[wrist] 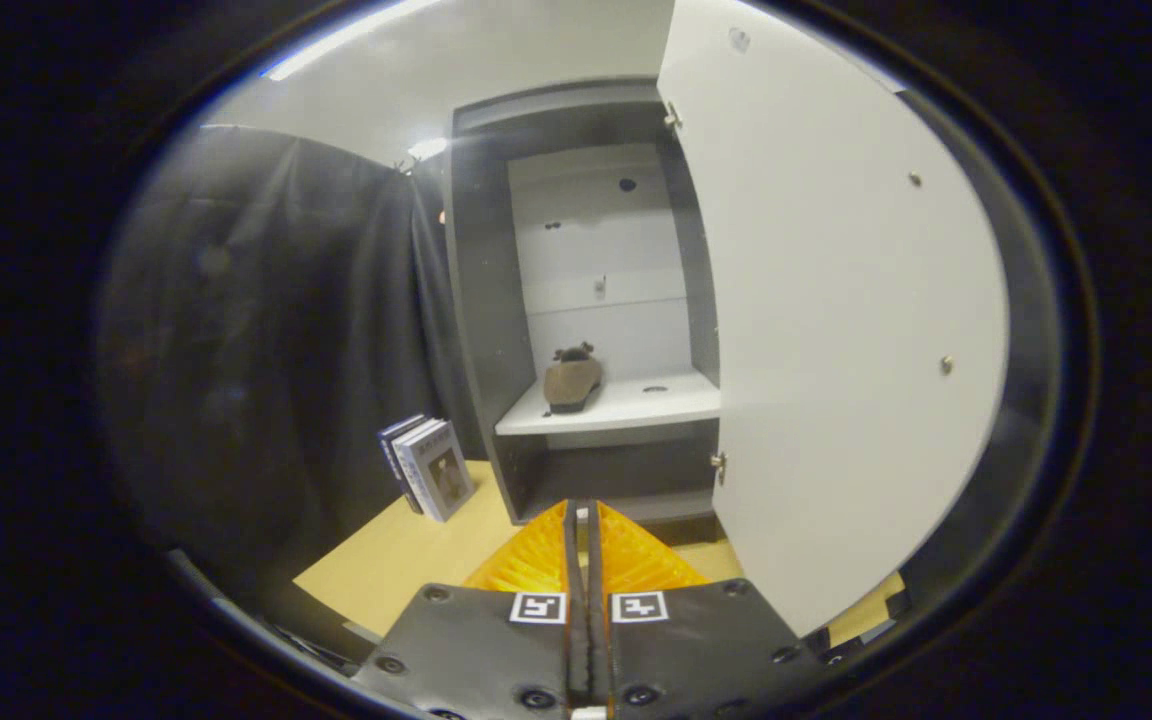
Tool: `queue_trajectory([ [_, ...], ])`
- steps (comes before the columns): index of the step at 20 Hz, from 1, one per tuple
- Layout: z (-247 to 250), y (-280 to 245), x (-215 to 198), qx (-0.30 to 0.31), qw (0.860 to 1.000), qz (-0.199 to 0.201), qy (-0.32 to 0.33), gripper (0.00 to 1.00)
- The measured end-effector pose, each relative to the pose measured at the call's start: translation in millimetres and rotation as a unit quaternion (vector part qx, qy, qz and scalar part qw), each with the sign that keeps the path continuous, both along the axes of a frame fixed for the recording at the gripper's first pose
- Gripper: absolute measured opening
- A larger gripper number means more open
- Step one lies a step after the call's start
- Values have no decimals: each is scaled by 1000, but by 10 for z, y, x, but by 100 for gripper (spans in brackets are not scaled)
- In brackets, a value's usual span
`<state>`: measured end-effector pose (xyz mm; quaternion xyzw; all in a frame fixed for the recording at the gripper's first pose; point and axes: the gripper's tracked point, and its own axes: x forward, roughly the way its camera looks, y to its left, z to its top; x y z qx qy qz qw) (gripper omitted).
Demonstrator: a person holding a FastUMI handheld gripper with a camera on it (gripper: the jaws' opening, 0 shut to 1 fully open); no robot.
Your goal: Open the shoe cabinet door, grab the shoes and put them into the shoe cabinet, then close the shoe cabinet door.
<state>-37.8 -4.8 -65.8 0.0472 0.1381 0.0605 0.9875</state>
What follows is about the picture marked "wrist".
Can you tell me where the white shoe cabinet door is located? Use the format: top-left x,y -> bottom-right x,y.
656,0 -> 1012,639

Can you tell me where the grey shoe cabinet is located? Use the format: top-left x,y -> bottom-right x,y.
444,78 -> 727,526

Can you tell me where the black backdrop cloth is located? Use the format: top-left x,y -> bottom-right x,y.
96,90 -> 1062,641

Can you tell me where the grey cover book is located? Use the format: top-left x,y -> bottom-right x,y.
398,420 -> 477,523

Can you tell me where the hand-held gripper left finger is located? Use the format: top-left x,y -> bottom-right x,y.
349,500 -> 587,720

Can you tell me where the white cabinet shelf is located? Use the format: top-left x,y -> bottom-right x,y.
494,370 -> 722,437

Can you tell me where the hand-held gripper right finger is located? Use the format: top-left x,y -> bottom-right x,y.
586,500 -> 827,720

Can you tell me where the brown shoe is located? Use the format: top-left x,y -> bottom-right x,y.
544,343 -> 604,415

